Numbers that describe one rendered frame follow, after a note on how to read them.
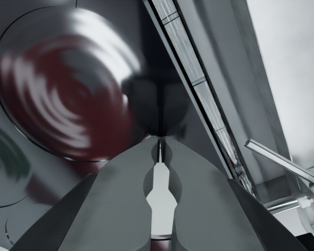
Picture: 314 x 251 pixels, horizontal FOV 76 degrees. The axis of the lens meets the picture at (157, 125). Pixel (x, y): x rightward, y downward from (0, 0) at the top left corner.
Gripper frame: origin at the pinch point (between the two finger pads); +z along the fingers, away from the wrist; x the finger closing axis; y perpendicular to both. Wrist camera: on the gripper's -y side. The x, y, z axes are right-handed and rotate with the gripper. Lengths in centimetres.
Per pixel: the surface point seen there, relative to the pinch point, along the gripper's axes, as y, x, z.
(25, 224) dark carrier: 10.9, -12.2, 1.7
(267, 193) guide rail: 12.0, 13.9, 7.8
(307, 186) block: 5.2, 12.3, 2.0
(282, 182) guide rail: 10.8, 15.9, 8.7
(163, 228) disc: 10.7, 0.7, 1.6
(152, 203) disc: 7.3, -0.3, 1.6
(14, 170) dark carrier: 4.4, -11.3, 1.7
